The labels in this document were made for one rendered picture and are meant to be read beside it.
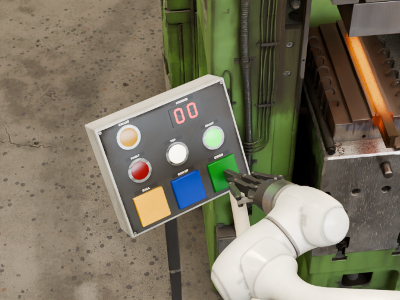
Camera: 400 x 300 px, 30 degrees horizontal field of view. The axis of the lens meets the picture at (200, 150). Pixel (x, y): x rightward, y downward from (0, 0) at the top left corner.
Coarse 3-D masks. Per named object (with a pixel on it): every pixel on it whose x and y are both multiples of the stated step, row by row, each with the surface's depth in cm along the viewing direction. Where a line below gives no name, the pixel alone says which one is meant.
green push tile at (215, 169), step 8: (216, 160) 182; (224, 160) 182; (232, 160) 183; (208, 168) 180; (216, 168) 181; (224, 168) 182; (232, 168) 183; (216, 176) 182; (216, 184) 182; (224, 184) 183
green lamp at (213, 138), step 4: (208, 132) 179; (212, 132) 179; (216, 132) 180; (220, 132) 180; (208, 136) 179; (212, 136) 179; (216, 136) 180; (220, 136) 180; (208, 140) 179; (212, 140) 180; (216, 140) 180; (220, 140) 181; (208, 144) 180; (212, 144) 180; (216, 144) 180
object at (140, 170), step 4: (136, 164) 172; (140, 164) 173; (144, 164) 173; (132, 168) 172; (136, 168) 172; (140, 168) 173; (144, 168) 173; (148, 168) 174; (132, 172) 172; (136, 172) 173; (140, 172) 173; (144, 172) 174; (148, 172) 174; (136, 176) 173; (140, 176) 173; (144, 176) 174
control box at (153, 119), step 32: (160, 96) 178; (192, 96) 176; (224, 96) 179; (96, 128) 168; (160, 128) 174; (192, 128) 177; (224, 128) 181; (128, 160) 172; (160, 160) 175; (192, 160) 179; (128, 192) 173; (224, 192) 184; (128, 224) 175; (160, 224) 179
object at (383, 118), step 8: (352, 40) 217; (352, 48) 215; (360, 48) 214; (360, 56) 212; (360, 64) 210; (368, 64) 210; (360, 72) 209; (368, 72) 207; (368, 80) 205; (368, 88) 203; (376, 88) 203; (376, 96) 200; (376, 104) 198; (384, 104) 198; (376, 112) 195; (384, 112) 195; (392, 112) 195; (376, 120) 196; (384, 120) 193; (392, 120) 193; (384, 128) 194; (392, 128) 191; (384, 136) 194; (392, 136) 189; (392, 144) 191
